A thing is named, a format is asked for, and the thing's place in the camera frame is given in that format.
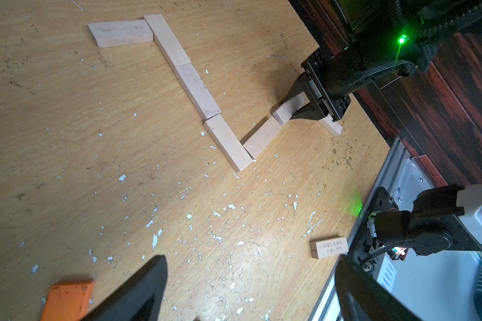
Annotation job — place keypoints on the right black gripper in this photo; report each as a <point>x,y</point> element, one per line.
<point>327,84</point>

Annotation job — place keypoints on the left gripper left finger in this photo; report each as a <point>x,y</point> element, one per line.
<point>139,298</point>

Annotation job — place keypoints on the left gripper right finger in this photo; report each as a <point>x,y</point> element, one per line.
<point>362,298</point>

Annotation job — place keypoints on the natural wood block angled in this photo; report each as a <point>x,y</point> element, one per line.
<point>286,110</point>

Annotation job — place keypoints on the natural wood block bottom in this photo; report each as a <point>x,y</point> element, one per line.
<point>325,248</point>

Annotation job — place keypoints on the natural wood block short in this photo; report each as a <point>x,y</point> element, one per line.
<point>262,137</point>

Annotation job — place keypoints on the natural wood block long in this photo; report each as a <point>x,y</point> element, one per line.
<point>167,41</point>

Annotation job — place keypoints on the natural wood block printed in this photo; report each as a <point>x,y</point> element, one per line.
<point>119,33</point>

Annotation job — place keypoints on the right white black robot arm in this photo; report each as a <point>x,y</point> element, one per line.
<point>416,66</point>

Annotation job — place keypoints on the orange block centre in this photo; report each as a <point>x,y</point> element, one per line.
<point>68,301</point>

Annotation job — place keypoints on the front aluminium rail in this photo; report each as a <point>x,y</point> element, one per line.
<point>401,248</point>

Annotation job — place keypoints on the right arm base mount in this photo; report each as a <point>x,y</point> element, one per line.
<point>365,238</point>

